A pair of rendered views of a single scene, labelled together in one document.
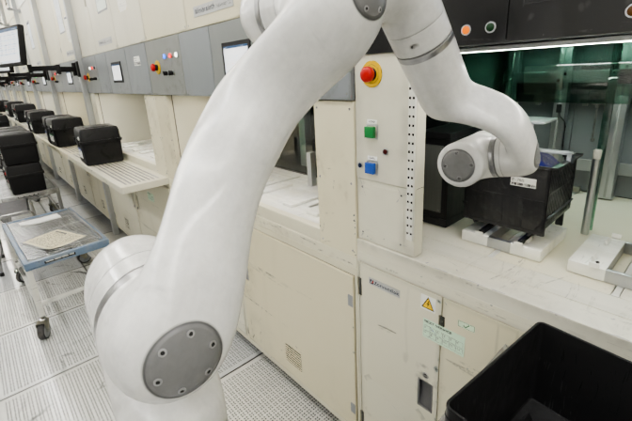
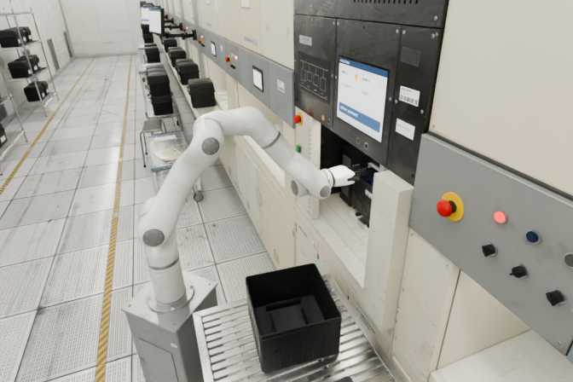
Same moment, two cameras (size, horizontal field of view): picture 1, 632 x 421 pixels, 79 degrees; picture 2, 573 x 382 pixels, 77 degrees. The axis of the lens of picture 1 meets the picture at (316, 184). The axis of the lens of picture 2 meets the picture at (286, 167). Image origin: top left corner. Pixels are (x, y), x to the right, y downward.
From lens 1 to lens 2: 0.99 m
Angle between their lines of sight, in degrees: 22
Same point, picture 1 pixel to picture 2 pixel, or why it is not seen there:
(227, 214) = (170, 201)
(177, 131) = (239, 101)
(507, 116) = (303, 175)
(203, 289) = (159, 222)
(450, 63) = (274, 151)
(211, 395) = (170, 251)
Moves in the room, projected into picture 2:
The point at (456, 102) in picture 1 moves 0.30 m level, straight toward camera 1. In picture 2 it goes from (283, 164) to (220, 196)
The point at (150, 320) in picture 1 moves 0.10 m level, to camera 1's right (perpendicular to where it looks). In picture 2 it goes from (145, 226) to (169, 232)
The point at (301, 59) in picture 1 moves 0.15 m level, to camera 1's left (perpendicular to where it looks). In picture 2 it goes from (193, 161) to (156, 156)
